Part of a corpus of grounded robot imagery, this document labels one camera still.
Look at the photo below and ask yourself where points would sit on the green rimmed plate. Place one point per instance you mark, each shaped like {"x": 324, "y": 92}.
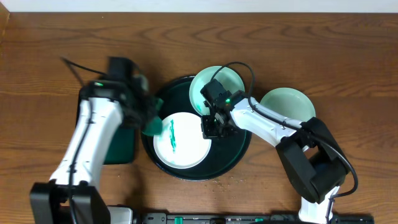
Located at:
{"x": 230, "y": 80}

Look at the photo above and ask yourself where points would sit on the black rectangular water tray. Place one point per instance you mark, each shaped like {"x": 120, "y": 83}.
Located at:
{"x": 121, "y": 149}

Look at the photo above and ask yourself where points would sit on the black round tray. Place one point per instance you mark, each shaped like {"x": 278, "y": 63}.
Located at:
{"x": 224, "y": 153}

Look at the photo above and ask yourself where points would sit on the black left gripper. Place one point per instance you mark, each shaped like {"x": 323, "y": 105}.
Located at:
{"x": 144, "y": 109}

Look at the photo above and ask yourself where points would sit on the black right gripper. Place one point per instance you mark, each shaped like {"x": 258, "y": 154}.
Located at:
{"x": 208, "y": 132}

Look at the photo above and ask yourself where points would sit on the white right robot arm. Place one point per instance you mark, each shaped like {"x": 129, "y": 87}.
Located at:
{"x": 314, "y": 163}

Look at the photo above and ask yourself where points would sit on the light green plate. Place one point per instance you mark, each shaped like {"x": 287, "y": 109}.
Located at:
{"x": 289, "y": 102}

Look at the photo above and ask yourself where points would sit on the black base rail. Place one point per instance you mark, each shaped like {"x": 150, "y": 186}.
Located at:
{"x": 163, "y": 218}

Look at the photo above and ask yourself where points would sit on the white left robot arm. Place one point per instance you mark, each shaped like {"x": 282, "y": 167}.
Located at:
{"x": 71, "y": 195}

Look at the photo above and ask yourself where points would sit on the green sponge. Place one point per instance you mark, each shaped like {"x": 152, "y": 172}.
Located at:
{"x": 154, "y": 126}

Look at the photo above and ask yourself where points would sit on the white plate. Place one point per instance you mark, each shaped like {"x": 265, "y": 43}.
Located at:
{"x": 181, "y": 144}

